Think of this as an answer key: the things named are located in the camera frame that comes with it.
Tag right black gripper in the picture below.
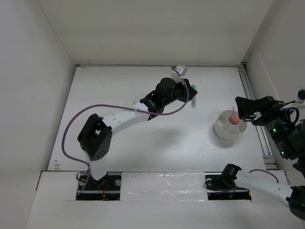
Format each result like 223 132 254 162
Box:
234 94 298 157

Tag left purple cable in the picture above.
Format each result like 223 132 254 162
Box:
61 68 191 198

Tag metal rail right side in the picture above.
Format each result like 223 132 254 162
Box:
237 62 278 170

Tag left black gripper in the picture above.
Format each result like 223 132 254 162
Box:
163 78 196 107

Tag black handled scissors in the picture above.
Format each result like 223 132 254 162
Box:
243 114 257 122

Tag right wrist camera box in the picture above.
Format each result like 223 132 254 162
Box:
296 89 305 104

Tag green highlighter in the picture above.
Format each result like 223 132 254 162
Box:
191 84 198 109

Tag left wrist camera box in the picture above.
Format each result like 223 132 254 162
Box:
171 66 188 83

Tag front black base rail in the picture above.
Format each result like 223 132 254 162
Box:
76 172 252 201

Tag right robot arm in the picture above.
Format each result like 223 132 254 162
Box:
220 96 305 220

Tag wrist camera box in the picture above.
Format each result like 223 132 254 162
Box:
296 89 305 104
171 66 188 83

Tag orange pen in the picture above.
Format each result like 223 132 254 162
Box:
228 115 241 125

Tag purple cable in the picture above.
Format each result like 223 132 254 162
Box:
249 168 279 184
61 68 191 198

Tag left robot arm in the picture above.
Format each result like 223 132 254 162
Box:
77 77 197 161

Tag red pink pen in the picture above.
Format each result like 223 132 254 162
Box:
231 106 235 124

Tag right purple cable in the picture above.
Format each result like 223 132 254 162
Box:
249 168 279 184

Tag white round divided container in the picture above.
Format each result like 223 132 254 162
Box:
214 110 247 141

